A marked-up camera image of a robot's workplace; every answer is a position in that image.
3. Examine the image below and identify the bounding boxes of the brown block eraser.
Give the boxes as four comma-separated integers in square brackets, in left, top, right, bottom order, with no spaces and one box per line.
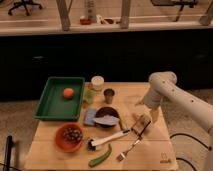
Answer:
[131,115,151,136]

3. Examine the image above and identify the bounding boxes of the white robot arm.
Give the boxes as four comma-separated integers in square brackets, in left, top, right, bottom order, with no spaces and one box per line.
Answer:
[137,71,213,147]

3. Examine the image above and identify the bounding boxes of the grey cloth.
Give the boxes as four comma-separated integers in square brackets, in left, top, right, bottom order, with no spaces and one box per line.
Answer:
[94,115,119,126]

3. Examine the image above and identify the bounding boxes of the small metal cup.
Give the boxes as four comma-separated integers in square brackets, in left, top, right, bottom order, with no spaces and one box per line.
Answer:
[104,88,115,104]

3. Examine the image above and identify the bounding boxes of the dark brown bowl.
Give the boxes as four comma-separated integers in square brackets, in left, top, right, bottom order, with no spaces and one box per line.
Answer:
[95,107,119,128]

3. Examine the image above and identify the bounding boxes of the silver fork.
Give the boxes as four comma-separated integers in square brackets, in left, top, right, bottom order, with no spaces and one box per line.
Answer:
[116,137,143,162]

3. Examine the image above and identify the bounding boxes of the blue sponge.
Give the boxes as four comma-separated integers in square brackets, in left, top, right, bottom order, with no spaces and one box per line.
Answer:
[83,108,97,126]

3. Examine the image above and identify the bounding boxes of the white lidded cup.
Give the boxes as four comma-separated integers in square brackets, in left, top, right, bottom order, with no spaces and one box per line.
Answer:
[91,76,104,91]

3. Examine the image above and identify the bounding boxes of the green translucent cup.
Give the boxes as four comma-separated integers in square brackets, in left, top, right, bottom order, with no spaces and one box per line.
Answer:
[83,89,94,104]

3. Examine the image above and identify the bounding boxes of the green chili pepper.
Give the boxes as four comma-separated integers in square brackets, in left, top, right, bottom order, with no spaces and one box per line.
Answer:
[88,144,112,167]

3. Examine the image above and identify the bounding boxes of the dark grapes bunch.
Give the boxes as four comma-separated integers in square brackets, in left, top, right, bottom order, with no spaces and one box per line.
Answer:
[63,128,83,143]

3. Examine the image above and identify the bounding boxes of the orange ball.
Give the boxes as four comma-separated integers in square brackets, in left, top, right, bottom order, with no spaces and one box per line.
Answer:
[63,88,74,99]

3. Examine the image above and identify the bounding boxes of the orange bowl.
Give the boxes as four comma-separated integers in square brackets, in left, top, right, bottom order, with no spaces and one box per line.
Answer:
[54,123,83,153]

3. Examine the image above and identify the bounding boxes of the green plastic tray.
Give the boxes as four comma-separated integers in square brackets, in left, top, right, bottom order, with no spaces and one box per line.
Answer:
[34,77,85,121]

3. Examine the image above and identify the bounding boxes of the red bowl on shelf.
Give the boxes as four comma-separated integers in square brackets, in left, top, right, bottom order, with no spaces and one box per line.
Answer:
[79,18,92,25]

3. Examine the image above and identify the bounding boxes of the white bottle on shelf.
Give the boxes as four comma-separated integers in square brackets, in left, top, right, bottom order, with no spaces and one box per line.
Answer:
[85,0,97,23]

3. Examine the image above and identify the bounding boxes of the black office chair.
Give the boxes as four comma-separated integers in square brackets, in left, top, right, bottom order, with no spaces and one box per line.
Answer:
[8,0,43,16]

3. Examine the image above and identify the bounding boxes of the black cable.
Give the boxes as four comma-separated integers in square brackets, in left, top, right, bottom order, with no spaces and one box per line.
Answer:
[169,132,212,171]

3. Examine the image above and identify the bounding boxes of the wooden spoon handle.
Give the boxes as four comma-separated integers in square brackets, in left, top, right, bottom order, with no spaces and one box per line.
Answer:
[119,113,127,130]

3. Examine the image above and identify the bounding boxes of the white handled brush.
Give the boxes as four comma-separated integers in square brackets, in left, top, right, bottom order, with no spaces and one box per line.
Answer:
[88,129,130,151]

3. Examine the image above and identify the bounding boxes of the black stand post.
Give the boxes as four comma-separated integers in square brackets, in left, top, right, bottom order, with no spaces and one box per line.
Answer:
[3,135,13,171]

